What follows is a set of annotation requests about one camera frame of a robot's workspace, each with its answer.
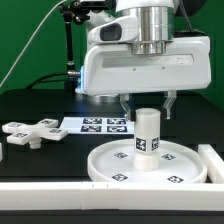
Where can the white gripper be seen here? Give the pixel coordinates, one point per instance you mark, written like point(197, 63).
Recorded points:
point(113, 69)

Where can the white round table top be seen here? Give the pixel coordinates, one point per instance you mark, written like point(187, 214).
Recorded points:
point(118, 161)

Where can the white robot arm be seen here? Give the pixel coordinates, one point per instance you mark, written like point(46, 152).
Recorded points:
point(138, 52)

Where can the white marker sheet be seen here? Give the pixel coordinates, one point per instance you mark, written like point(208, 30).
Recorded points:
point(97, 125)

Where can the white right fence block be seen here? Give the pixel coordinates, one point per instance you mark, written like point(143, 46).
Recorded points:
point(214, 163)

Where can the white cross-shaped table base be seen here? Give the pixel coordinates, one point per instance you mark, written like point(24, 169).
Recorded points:
point(21, 134)

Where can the white front fence rail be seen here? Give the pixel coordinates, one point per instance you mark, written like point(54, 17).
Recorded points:
point(118, 196)

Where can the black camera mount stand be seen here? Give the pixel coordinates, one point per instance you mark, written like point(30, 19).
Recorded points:
point(77, 11)

